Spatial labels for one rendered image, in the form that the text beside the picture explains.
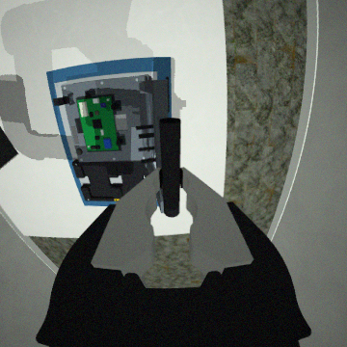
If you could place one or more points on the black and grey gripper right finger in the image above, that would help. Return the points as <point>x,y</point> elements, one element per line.
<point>224,239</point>

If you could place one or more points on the green circuit board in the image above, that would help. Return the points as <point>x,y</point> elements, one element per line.
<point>97,119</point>

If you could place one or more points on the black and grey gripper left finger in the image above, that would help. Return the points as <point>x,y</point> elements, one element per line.
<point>119,241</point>

